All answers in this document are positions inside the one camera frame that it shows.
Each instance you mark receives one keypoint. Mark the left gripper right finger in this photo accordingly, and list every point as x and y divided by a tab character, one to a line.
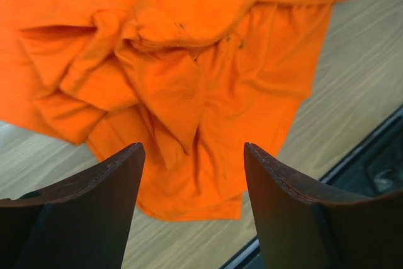
304	223

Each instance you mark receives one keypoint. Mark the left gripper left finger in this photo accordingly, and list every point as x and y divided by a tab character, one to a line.
82	221

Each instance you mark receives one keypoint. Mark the orange t-shirt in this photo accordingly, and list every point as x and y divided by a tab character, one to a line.
192	80

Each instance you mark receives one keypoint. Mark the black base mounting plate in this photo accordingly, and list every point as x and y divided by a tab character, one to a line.
373	169

